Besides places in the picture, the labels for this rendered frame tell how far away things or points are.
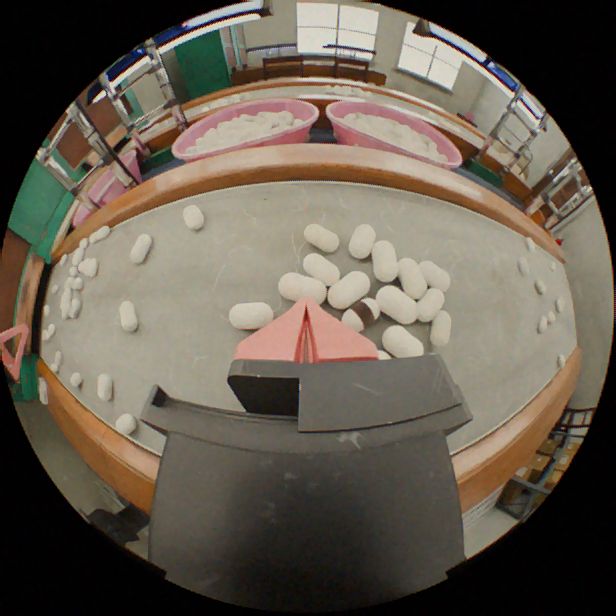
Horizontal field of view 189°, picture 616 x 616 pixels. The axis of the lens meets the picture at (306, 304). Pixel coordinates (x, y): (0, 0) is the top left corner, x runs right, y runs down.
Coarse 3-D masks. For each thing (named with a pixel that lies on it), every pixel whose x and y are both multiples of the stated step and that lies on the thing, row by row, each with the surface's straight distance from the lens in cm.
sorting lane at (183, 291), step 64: (256, 192) 22; (320, 192) 21; (384, 192) 24; (128, 256) 29; (192, 256) 20; (256, 256) 17; (448, 256) 22; (512, 256) 38; (64, 320) 51; (192, 320) 17; (384, 320) 15; (512, 320) 31; (64, 384) 51; (128, 384) 24; (192, 384) 17; (512, 384) 31
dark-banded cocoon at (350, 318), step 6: (366, 300) 14; (372, 300) 14; (372, 306) 13; (378, 306) 14; (348, 312) 13; (354, 312) 13; (378, 312) 14; (342, 318) 13; (348, 318) 13; (354, 318) 13; (348, 324) 13; (354, 324) 13; (360, 324) 13; (360, 330) 13
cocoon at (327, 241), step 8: (312, 224) 16; (304, 232) 16; (312, 232) 15; (320, 232) 15; (328, 232) 15; (312, 240) 15; (320, 240) 15; (328, 240) 15; (336, 240) 15; (320, 248) 15; (328, 248) 15; (336, 248) 16
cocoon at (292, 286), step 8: (280, 280) 13; (288, 280) 13; (296, 280) 13; (304, 280) 13; (312, 280) 13; (280, 288) 13; (288, 288) 13; (296, 288) 13; (304, 288) 13; (312, 288) 13; (320, 288) 13; (288, 296) 13; (296, 296) 13; (312, 296) 13; (320, 296) 13
